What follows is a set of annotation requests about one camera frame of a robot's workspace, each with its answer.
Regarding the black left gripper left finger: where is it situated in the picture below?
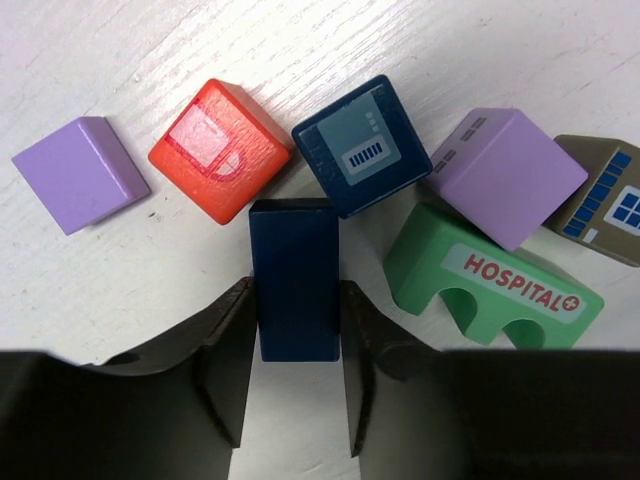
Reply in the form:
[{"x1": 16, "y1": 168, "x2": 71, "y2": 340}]
[{"x1": 1, "y1": 277, "x2": 256, "y2": 479}]

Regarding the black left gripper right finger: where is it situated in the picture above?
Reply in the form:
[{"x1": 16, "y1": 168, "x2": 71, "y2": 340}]
[{"x1": 340, "y1": 281, "x2": 639, "y2": 479}]

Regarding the green hospital arch block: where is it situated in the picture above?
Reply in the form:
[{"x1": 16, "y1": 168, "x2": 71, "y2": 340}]
[{"x1": 383, "y1": 202, "x2": 604, "y2": 349}]

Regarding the dark blue rectangular block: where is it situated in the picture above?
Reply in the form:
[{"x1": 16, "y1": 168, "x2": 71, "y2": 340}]
[{"x1": 249, "y1": 198, "x2": 340, "y2": 362}]

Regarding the red cube block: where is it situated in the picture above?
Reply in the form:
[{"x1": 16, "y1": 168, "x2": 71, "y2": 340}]
[{"x1": 148, "y1": 79, "x2": 294, "y2": 225}]

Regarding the dark blue printed cube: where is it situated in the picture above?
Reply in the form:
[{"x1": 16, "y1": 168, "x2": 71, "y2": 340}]
[{"x1": 291, "y1": 75, "x2": 433, "y2": 219}]

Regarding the purple printed cube block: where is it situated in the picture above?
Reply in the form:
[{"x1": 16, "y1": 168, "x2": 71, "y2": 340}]
[{"x1": 424, "y1": 107, "x2": 588, "y2": 251}]

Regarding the grey house block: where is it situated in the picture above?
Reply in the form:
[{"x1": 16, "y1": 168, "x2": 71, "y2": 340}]
[{"x1": 544, "y1": 134, "x2": 639, "y2": 268}]

